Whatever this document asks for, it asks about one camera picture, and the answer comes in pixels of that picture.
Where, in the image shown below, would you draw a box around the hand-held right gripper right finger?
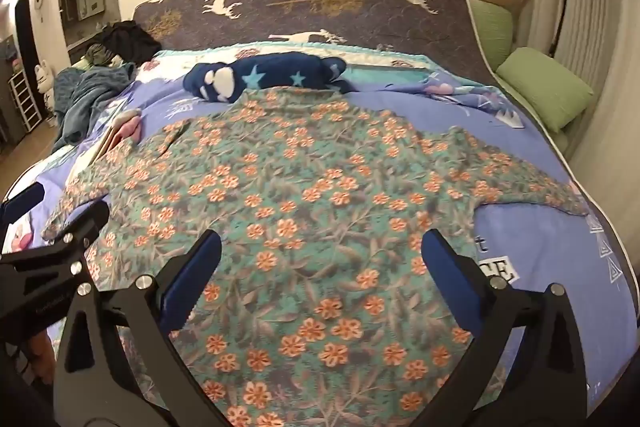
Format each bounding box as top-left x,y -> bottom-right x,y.
415,229 -> 593,427

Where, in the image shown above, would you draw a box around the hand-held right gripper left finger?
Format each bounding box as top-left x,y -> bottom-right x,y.
52,229 -> 231,427

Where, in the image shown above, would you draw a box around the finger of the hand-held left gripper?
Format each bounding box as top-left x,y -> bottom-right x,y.
0,182 -> 47,238
0,201 -> 111,294

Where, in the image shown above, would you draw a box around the floral print garment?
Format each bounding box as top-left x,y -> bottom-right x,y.
42,86 -> 593,427

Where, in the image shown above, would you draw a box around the dark clothes pile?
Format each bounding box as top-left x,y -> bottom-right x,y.
92,21 -> 163,65

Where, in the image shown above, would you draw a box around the person's left hand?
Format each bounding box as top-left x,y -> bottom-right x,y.
27,332 -> 57,385

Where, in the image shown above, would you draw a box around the folded cream cloth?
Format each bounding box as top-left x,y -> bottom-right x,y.
67,99 -> 126,188

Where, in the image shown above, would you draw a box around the purple printed bed sheet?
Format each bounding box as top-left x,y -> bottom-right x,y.
0,49 -> 638,427

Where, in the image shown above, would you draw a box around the white shelf rack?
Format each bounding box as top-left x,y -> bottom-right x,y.
7,69 -> 43,132

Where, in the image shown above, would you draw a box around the folded pink cloth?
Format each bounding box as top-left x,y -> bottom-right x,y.
112,108 -> 143,142

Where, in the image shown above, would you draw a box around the white cat plush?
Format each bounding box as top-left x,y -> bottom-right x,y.
32,59 -> 56,128

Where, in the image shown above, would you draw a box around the teal fleece blanket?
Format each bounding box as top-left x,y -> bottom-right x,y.
52,62 -> 138,152

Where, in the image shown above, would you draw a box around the camouflage green garment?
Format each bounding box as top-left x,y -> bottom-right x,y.
82,44 -> 123,68

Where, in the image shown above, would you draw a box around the navy star print blanket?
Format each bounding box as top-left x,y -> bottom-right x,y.
182,51 -> 348,104

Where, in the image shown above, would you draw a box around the large green pillow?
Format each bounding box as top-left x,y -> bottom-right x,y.
495,47 -> 596,132

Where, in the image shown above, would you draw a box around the small green pillow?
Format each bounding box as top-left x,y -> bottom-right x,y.
467,0 -> 516,70

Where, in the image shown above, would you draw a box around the white pleated curtain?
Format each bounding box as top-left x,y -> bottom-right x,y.
520,0 -> 640,228

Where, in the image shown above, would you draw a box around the dark deer-print headboard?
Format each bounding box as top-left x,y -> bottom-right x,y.
132,0 -> 640,323

